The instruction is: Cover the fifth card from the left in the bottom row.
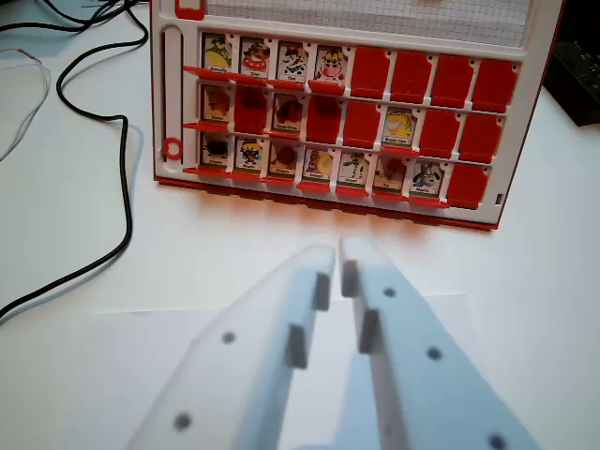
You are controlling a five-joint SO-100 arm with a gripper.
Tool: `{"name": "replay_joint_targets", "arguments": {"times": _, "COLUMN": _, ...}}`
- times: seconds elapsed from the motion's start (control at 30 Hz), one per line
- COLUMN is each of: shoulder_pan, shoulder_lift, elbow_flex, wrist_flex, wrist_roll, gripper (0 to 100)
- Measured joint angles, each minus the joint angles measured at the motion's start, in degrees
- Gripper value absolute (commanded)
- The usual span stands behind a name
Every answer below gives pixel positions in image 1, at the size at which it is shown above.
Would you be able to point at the red and white game board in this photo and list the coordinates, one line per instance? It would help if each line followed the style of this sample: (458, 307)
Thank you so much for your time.
(347, 108)

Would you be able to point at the black box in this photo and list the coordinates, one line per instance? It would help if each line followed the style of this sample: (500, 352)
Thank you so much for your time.
(574, 65)

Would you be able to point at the red board flap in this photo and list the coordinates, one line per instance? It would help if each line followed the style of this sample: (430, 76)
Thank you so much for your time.
(354, 190)

